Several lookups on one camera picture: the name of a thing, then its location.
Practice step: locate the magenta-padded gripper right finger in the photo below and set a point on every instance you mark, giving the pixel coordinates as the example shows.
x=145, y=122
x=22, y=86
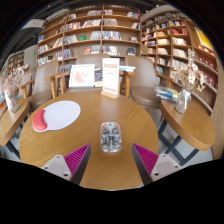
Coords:
x=146, y=159

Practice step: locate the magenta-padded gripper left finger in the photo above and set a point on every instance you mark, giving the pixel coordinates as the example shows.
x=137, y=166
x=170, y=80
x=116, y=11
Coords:
x=77, y=159

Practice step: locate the transparent computer mouse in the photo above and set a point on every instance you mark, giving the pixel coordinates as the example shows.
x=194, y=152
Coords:
x=111, y=136

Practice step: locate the round wooden side table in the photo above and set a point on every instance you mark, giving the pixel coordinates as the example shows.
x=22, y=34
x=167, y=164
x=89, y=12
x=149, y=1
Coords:
x=190, y=125
x=11, y=121

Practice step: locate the stack of colourful books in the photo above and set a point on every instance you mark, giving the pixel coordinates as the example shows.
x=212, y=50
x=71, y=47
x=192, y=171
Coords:
x=165, y=94

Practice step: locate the glass vase with dried flowers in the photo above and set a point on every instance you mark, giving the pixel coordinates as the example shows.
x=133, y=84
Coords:
x=12, y=103
x=182, y=101

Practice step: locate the white framed picture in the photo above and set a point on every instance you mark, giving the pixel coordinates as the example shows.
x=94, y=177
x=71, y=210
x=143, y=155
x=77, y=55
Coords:
x=81, y=76

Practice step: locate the dark book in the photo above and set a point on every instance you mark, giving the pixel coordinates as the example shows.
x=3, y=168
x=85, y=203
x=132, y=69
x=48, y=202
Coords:
x=98, y=78

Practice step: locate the white and red table sign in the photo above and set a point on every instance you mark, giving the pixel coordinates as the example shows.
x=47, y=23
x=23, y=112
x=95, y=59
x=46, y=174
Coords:
x=110, y=76

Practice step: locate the blue and white book stack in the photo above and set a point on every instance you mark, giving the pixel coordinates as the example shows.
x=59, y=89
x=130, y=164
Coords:
x=127, y=69

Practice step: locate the small distant wooden bookshelf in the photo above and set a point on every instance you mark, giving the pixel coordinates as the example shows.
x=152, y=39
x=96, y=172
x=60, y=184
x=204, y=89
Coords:
x=16, y=60

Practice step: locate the curved wooden bookshelf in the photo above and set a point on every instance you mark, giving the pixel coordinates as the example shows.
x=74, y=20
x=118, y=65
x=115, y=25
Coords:
x=173, y=43

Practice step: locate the wide wooden bookshelf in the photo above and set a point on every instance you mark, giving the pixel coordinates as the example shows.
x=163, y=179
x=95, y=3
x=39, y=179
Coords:
x=96, y=28

